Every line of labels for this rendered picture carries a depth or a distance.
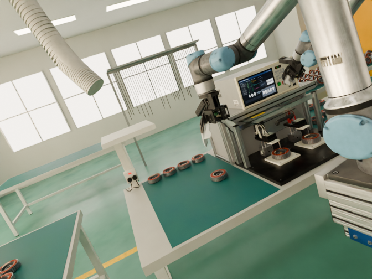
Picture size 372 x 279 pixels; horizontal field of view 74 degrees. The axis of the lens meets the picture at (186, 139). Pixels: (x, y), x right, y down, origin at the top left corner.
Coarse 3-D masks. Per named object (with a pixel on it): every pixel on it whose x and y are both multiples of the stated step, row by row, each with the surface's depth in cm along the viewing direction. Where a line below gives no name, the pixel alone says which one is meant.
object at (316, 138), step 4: (304, 136) 161; (308, 136) 162; (312, 136) 159; (316, 136) 154; (320, 136) 154; (304, 140) 156; (308, 140) 155; (312, 140) 153; (316, 140) 153; (320, 140) 154
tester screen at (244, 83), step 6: (264, 72) 156; (270, 72) 157; (252, 78) 154; (258, 78) 155; (264, 78) 156; (270, 78) 158; (240, 84) 152; (246, 84) 153; (252, 84) 154; (258, 84) 156; (270, 84) 158; (246, 90) 154; (252, 90) 155; (258, 90) 156; (246, 96) 154
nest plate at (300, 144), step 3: (321, 138) 158; (300, 141) 165; (321, 141) 154; (324, 141) 153; (294, 144) 164; (297, 144) 162; (300, 144) 160; (303, 144) 158; (306, 144) 157; (309, 144) 155; (312, 144) 154; (315, 144) 153; (318, 144) 152; (321, 144) 152; (303, 147) 157; (306, 147) 155; (309, 147) 152; (312, 147) 151; (315, 147) 151
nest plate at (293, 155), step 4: (292, 152) 153; (292, 156) 148; (296, 156) 148; (268, 160) 154; (272, 160) 153; (276, 160) 151; (280, 160) 149; (284, 160) 147; (288, 160) 146; (280, 164) 145
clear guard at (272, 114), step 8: (272, 112) 146; (280, 112) 141; (288, 112) 137; (296, 112) 137; (248, 120) 148; (256, 120) 142; (264, 120) 137; (272, 120) 135; (288, 120) 135; (296, 120) 135; (264, 128) 132; (272, 128) 132; (280, 128) 132
